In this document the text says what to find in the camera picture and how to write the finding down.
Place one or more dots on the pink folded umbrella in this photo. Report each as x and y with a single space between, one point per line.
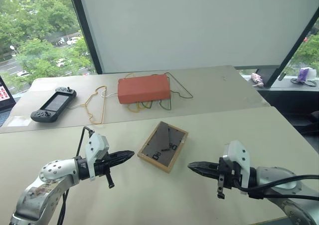
257 79

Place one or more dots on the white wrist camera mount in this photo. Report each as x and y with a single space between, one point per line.
239 157
96 145

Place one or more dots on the black window frame post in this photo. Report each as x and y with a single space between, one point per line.
84 28
291 53

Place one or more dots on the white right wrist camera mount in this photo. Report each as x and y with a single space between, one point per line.
239 157

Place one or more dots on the white panel board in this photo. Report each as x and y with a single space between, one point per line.
189 23

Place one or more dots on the wooden framed square clock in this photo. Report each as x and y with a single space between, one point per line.
163 147

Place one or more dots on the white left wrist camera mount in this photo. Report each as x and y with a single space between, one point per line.
96 145

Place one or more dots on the black handheld game console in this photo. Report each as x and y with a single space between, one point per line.
53 106

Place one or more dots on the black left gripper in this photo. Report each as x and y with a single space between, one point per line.
101 167

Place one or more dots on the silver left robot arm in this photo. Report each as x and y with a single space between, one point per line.
49 182

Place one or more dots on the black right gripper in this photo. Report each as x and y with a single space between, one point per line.
228 178

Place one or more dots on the white packet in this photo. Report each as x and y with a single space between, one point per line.
312 74

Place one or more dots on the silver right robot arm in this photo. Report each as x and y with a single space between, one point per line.
281 182

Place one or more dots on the purple bag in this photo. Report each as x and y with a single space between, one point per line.
303 75

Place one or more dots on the black laptop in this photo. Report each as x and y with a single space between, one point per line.
4 97

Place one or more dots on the orange rectangular box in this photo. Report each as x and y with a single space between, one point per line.
143 89

